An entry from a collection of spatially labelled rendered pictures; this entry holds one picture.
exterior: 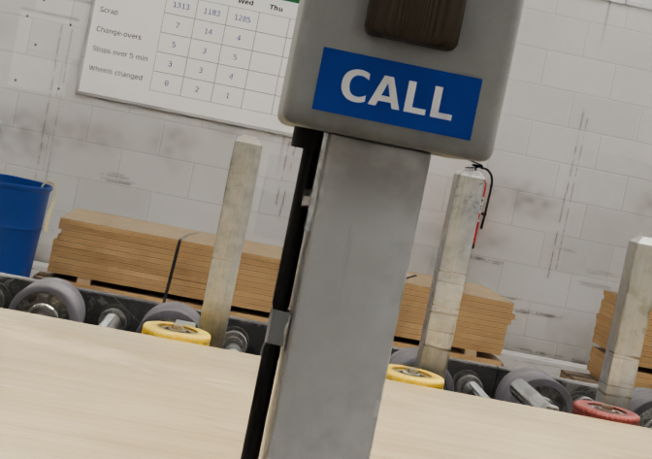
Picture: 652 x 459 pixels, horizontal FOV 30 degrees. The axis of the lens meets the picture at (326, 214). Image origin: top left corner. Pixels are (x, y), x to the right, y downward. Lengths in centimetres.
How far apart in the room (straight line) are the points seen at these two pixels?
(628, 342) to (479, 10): 122
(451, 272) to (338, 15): 115
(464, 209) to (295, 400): 112
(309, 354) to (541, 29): 742
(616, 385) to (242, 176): 54
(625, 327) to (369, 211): 119
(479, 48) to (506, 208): 736
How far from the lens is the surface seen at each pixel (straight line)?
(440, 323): 153
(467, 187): 152
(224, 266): 151
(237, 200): 150
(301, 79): 39
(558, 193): 782
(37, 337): 128
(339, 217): 41
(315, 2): 39
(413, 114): 39
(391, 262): 41
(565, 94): 783
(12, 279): 207
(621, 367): 160
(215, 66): 756
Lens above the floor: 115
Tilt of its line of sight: 3 degrees down
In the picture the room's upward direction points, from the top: 11 degrees clockwise
